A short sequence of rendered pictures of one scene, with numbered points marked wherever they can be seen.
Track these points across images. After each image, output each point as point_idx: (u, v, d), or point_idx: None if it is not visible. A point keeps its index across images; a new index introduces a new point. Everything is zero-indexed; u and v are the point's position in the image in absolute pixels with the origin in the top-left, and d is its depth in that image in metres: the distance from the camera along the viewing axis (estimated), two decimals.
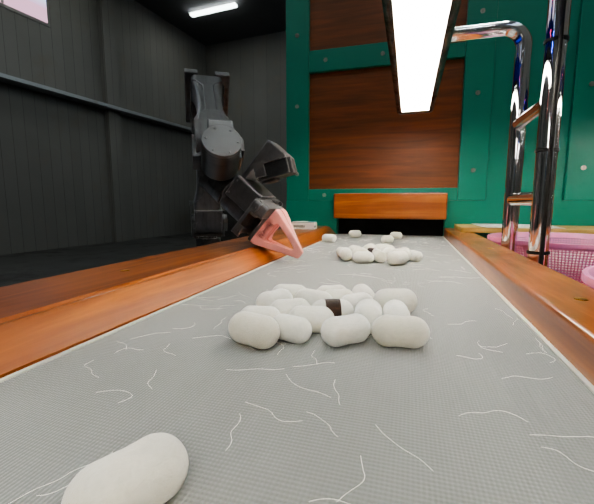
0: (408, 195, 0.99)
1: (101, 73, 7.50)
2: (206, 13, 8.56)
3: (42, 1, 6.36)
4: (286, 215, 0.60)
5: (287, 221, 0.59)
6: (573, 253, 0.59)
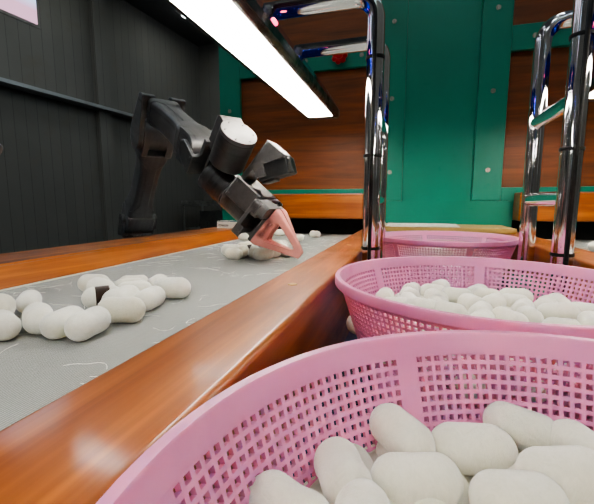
0: (328, 196, 1.04)
1: (92, 74, 7.55)
2: None
3: (32, 3, 6.41)
4: (286, 215, 0.60)
5: (287, 221, 0.59)
6: (428, 249, 0.64)
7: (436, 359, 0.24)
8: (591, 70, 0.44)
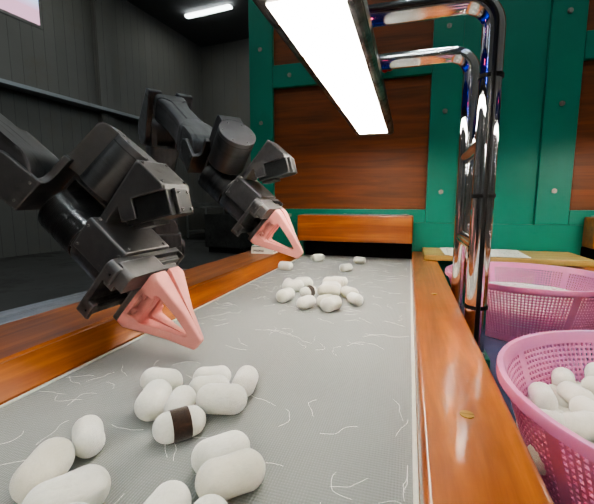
0: (373, 218, 0.95)
1: (95, 75, 7.46)
2: (201, 15, 8.52)
3: (34, 3, 6.31)
4: (286, 215, 0.60)
5: (287, 221, 0.59)
6: (525, 297, 0.54)
7: None
8: None
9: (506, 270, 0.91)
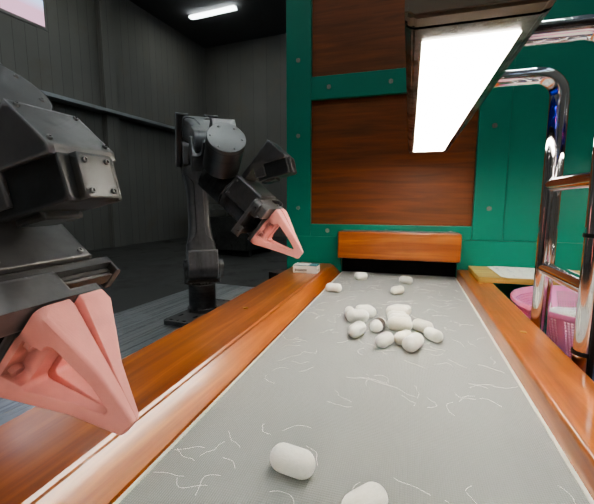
0: (419, 236, 0.91)
1: (99, 77, 7.42)
2: (205, 16, 8.48)
3: (39, 5, 6.28)
4: (286, 215, 0.60)
5: (287, 221, 0.59)
6: None
7: None
8: None
9: (559, 291, 0.88)
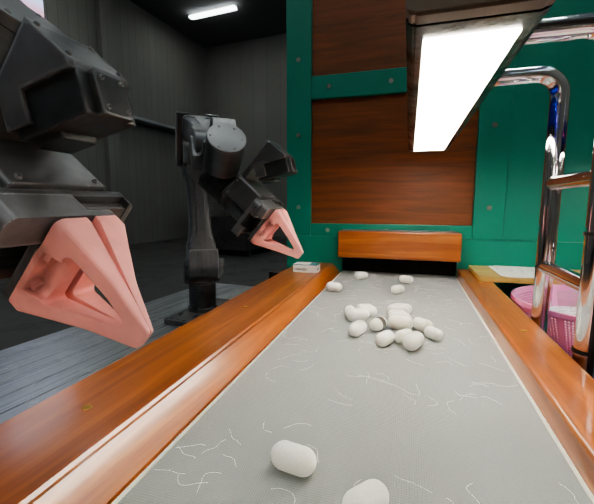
0: (419, 235, 0.91)
1: None
2: (205, 16, 8.48)
3: (39, 5, 6.28)
4: (286, 215, 0.60)
5: (287, 221, 0.59)
6: None
7: None
8: None
9: (559, 290, 0.88)
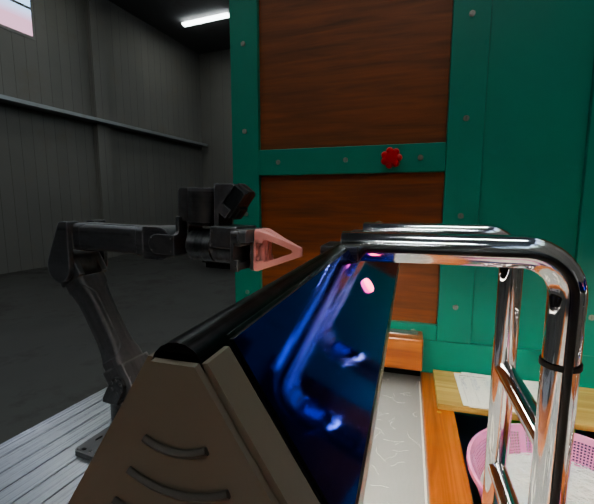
0: None
1: (89, 86, 7.32)
2: (198, 23, 8.37)
3: (27, 14, 6.17)
4: (269, 230, 0.61)
5: (273, 234, 0.60)
6: None
7: None
8: None
9: None
